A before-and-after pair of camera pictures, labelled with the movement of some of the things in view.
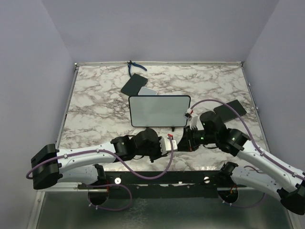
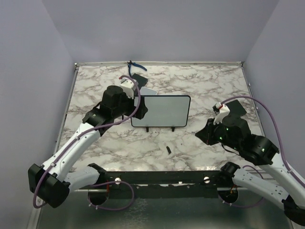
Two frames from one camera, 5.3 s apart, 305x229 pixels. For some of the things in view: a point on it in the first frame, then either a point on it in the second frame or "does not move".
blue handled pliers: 130,63 does not move
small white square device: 145,91 does not move
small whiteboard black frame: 158,111 does not move
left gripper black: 159,154 -> 142,109
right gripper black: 187,143 -> 205,134
